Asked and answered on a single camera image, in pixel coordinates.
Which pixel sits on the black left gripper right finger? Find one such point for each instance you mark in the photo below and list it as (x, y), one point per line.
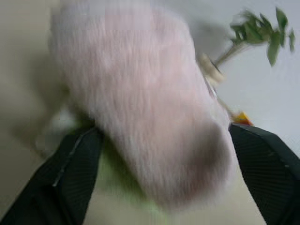
(272, 178)

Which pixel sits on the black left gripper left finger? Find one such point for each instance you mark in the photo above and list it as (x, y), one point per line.
(58, 182)

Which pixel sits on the pale pink towel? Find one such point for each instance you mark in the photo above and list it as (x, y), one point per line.
(140, 93)

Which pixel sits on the green folded towel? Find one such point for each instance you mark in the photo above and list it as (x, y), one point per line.
(112, 173)

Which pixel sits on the yellow block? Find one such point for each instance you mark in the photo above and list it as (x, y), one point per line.
(242, 116)

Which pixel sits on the green plant in white pot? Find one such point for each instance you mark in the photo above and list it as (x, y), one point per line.
(275, 47)

